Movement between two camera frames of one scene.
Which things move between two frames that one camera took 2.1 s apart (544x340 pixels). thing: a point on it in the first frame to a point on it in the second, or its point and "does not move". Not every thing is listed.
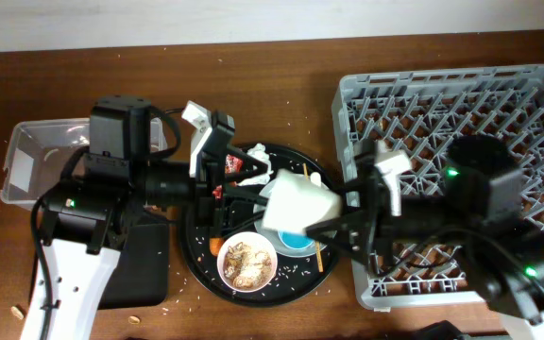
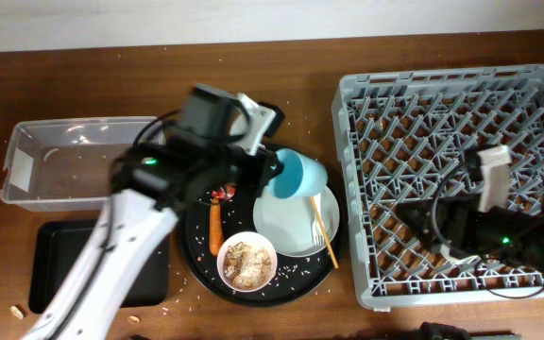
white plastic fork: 315,178 to 318,238
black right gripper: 376,227 to 447,209
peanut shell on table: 133,319 does not move
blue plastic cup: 297,241 to 300,176
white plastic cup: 296,202 to 445,250
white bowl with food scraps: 246,262 does not move
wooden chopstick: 317,246 to 326,240
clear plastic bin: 38,150 does not move
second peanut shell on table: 17,312 does not move
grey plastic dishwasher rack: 526,110 does not move
